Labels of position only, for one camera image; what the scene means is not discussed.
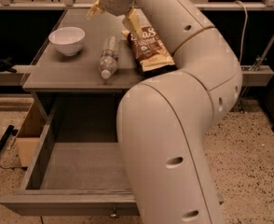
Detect open grey top drawer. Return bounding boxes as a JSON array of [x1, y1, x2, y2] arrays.
[[0, 94, 225, 217]]

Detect black cloth on rail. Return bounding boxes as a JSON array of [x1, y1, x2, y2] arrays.
[[0, 57, 17, 73]]

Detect grey wooden cabinet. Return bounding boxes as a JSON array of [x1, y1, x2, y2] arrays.
[[23, 9, 144, 124]]

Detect white ceramic bowl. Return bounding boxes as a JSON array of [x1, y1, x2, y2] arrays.
[[48, 27, 85, 56]]

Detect white cable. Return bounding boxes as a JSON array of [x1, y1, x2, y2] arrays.
[[234, 0, 249, 67]]

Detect clear plastic water bottle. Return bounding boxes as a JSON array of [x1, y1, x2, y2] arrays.
[[98, 35, 120, 79]]

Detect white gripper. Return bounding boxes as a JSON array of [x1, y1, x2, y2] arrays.
[[86, 0, 143, 40]]

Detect cardboard box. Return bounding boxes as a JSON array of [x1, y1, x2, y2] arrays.
[[16, 103, 46, 168]]

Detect brown sea salt chips bag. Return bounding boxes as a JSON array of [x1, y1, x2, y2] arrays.
[[122, 26, 175, 72]]

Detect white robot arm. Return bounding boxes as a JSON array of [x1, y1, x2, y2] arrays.
[[96, 0, 242, 224]]

